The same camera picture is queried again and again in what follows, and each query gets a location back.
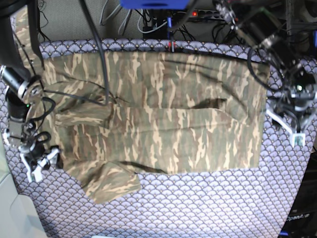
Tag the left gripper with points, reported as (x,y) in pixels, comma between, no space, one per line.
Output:
(295,108)

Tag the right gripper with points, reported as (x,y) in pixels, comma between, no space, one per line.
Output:
(24,137)

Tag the camouflage T-shirt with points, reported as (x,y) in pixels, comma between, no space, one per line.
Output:
(168,113)

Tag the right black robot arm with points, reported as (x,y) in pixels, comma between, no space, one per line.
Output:
(21,66)

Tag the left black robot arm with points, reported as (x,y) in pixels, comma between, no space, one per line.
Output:
(260,29)

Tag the white plastic bin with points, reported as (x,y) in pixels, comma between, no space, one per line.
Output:
(18,216)

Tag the purple fan-pattern tablecloth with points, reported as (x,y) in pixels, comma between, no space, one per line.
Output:
(246,203)

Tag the black OpenArm box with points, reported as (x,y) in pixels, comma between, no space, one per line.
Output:
(301,210)

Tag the black power strip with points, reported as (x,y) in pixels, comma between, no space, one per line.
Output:
(206,14)

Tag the red black table clamp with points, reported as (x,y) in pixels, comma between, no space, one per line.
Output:
(171,46)

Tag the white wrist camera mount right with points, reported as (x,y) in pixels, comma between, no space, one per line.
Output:
(37,161)

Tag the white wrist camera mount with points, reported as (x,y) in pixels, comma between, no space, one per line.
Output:
(295,138)
(37,161)

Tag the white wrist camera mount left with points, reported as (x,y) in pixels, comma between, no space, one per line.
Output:
(295,138)

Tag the blue vertical clamp post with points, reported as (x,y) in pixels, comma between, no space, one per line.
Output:
(169,25)

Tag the blue mount plate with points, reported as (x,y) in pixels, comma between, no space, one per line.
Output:
(154,4)

